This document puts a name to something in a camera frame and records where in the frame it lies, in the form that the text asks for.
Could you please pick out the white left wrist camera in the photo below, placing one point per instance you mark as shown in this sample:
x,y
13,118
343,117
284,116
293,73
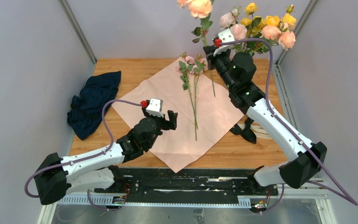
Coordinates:
x,y
154,108

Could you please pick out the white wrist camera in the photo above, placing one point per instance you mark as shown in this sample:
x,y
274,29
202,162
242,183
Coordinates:
x,y
154,108
222,37

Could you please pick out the pink paper flower wrap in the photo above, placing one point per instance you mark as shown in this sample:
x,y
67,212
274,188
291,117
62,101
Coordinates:
x,y
202,139

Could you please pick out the peach rose stem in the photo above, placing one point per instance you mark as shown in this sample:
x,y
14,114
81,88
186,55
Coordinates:
x,y
199,9

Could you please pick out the black printed ribbon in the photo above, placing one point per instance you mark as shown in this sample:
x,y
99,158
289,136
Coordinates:
x,y
245,132

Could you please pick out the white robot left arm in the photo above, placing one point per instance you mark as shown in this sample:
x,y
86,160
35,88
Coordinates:
x,y
58,176

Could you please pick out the white printed ribbon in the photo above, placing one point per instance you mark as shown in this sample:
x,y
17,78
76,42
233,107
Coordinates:
x,y
260,132

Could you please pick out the dark blue cloth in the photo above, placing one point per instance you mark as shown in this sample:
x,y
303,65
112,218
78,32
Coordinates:
x,y
85,113

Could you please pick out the yellow and pink flowers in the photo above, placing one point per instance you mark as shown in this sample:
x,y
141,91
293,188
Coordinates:
x,y
277,31

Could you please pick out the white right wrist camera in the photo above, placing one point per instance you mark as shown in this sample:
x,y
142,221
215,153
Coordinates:
x,y
222,37

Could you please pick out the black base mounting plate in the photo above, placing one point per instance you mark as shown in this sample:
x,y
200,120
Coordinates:
x,y
190,187

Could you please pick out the aluminium frame post left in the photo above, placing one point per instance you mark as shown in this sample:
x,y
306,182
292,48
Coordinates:
x,y
78,31

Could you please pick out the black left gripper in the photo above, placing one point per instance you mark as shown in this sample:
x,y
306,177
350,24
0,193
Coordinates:
x,y
170,124

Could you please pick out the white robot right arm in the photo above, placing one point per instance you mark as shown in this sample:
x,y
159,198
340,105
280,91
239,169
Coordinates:
x,y
304,157

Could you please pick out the aluminium frame rail front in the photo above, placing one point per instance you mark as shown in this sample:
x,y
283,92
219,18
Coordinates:
x,y
306,205

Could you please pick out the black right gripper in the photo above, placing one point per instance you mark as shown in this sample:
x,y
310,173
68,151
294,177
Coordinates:
x,y
209,50

